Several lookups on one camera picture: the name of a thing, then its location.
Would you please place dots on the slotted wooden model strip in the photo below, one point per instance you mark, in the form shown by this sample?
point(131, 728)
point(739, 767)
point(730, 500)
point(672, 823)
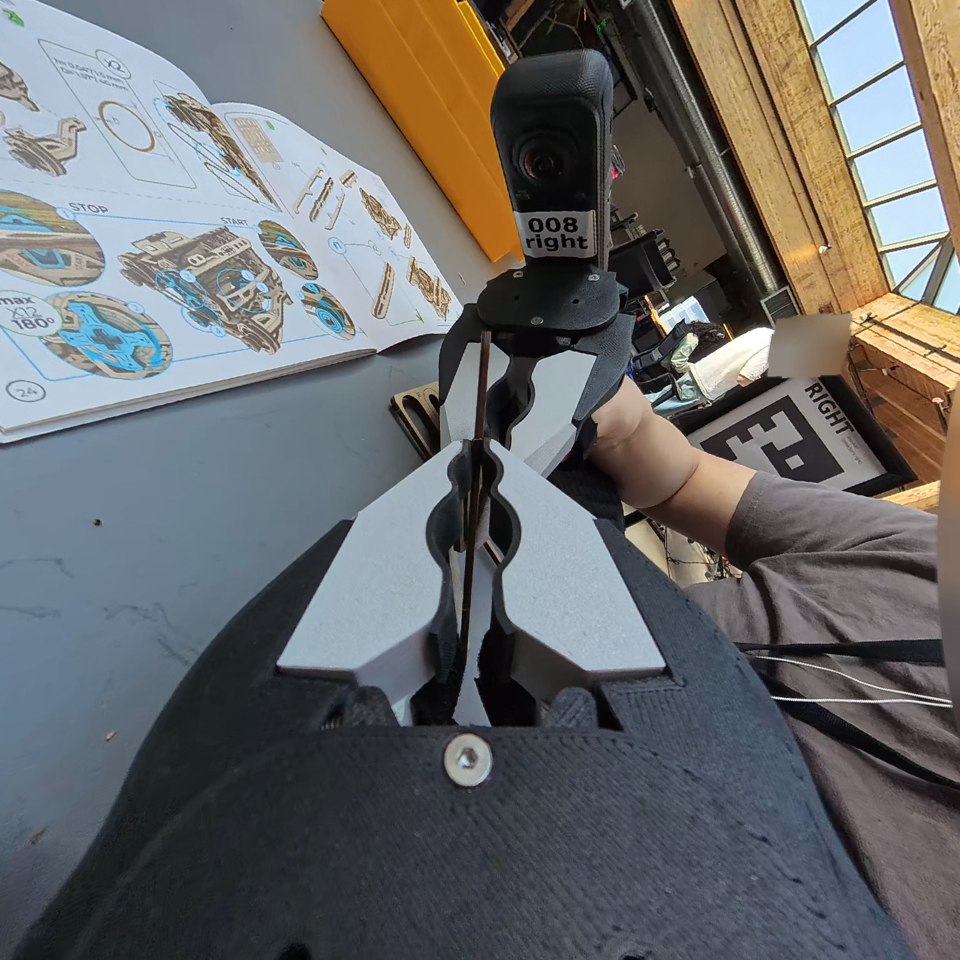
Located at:
point(482, 390)

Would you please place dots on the wooden crate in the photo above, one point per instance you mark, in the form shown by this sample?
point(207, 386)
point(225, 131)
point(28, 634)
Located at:
point(907, 352)

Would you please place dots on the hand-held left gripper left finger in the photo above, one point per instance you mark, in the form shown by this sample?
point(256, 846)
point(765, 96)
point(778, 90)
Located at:
point(367, 592)

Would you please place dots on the stacked yellow plastic bins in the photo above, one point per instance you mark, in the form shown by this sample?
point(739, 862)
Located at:
point(420, 97)

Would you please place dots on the plywood parts sheet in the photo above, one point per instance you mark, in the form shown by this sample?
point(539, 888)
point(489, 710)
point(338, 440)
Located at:
point(420, 439)

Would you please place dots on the person's right forearm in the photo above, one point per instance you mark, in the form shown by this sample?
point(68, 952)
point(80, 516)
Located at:
point(667, 480)

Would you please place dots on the black framed marker sign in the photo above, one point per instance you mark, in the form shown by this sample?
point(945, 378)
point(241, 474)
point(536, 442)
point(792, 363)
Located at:
point(787, 442)

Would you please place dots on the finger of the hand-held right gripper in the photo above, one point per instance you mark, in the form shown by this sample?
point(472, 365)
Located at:
point(559, 390)
point(461, 397)

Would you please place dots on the skylight window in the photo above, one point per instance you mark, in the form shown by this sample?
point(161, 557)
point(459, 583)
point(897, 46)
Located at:
point(885, 112)

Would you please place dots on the metal ventilation duct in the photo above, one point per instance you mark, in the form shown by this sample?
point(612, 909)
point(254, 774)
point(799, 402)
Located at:
point(712, 150)

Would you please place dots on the illustrated instruction booklet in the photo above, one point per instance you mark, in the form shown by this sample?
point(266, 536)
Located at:
point(210, 375)

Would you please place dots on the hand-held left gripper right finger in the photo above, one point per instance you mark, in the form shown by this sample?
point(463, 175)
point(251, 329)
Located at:
point(577, 592)

